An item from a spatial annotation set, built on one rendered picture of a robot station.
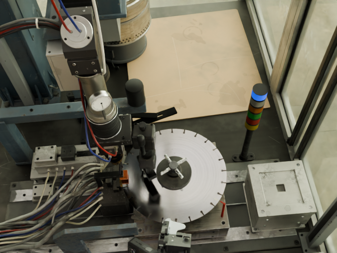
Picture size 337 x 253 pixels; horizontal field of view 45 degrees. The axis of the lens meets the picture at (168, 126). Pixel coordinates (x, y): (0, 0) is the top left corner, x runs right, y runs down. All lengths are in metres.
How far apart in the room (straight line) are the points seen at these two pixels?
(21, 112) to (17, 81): 0.28
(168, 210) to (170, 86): 0.66
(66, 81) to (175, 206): 0.51
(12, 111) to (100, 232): 0.49
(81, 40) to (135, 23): 0.89
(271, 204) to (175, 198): 0.30
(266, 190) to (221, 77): 0.62
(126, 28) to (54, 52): 0.77
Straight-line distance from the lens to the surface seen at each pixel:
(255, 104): 1.23
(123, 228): 1.16
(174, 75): 1.75
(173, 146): 1.32
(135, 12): 1.61
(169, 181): 1.25
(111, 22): 1.18
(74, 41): 0.77
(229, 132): 1.60
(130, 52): 1.78
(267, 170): 1.36
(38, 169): 1.49
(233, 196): 1.46
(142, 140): 0.95
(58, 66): 0.91
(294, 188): 1.35
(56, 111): 1.34
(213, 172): 1.27
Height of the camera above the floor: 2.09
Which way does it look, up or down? 57 degrees down
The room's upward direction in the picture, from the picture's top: 4 degrees counter-clockwise
